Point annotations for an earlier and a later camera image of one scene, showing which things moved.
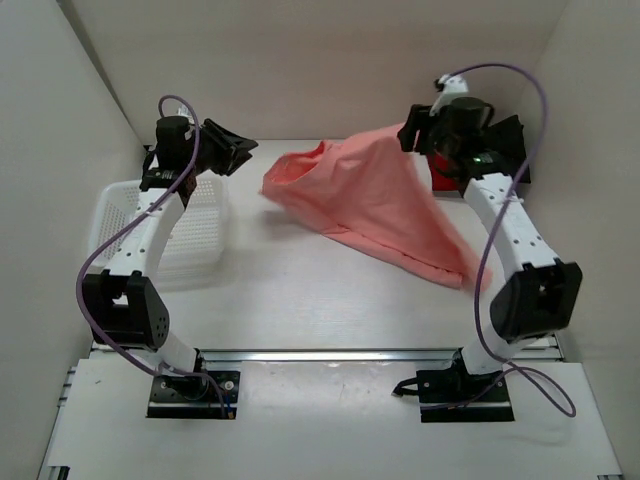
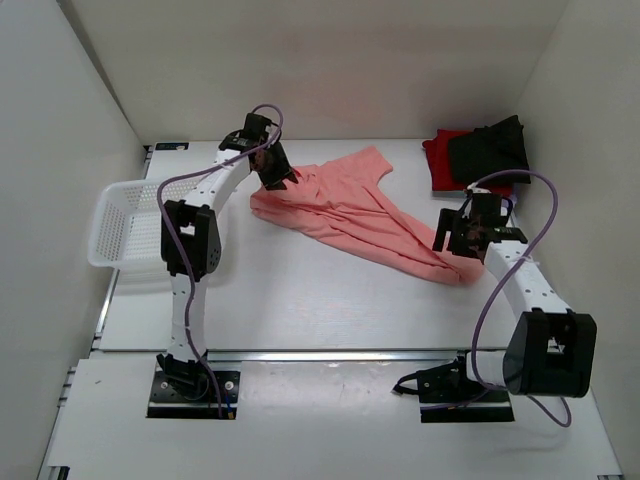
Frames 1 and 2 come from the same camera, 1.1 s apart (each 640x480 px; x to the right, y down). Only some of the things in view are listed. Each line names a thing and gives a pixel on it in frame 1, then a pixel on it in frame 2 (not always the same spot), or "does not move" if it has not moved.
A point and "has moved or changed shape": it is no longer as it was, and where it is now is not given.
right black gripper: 420,120 → 448,221
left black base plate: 193,396 does not move
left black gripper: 234,147 → 284,167
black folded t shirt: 507,141 does not move
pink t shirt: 382,196 has moved or changed shape
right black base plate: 455,396 does not move
